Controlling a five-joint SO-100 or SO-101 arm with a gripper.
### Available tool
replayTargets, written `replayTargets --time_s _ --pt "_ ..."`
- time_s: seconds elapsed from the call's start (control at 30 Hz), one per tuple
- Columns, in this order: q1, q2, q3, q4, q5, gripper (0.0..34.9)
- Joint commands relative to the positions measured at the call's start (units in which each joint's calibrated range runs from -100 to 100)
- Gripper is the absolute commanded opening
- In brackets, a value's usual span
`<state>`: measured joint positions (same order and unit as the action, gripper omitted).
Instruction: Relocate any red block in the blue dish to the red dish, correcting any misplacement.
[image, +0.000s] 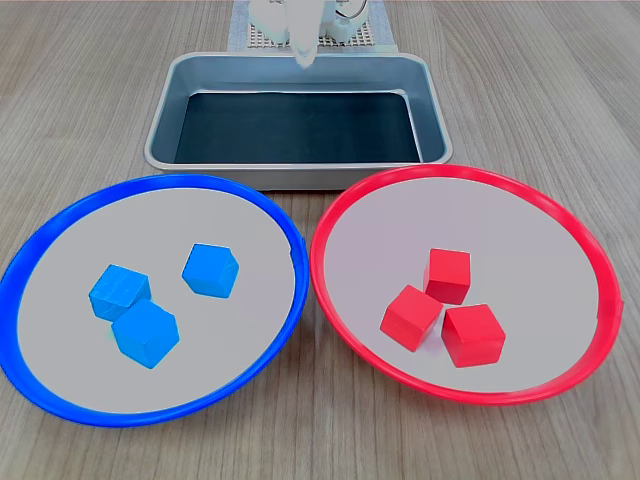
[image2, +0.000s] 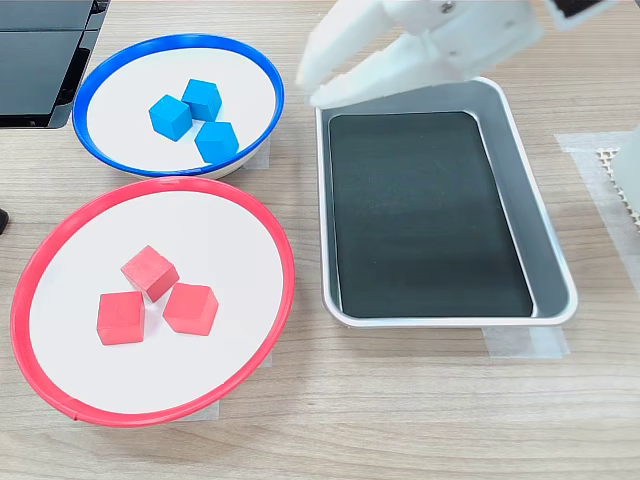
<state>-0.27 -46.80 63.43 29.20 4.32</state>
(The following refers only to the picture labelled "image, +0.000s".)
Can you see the grey cloth mat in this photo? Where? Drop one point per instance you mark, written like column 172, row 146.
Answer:
column 385, row 30

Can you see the blue cube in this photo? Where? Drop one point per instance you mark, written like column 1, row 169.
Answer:
column 117, row 292
column 145, row 335
column 210, row 270

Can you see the red-rimmed white plate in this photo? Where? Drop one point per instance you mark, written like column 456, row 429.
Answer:
column 450, row 220

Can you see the pale perforated base plate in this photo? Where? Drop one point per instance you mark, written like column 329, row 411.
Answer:
column 357, row 40

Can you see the red cube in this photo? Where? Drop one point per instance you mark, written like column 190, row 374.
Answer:
column 472, row 337
column 447, row 275
column 410, row 317

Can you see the blue-rimmed white plate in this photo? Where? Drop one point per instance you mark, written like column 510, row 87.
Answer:
column 240, row 325

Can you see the steel tray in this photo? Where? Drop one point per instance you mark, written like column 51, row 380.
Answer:
column 165, row 125

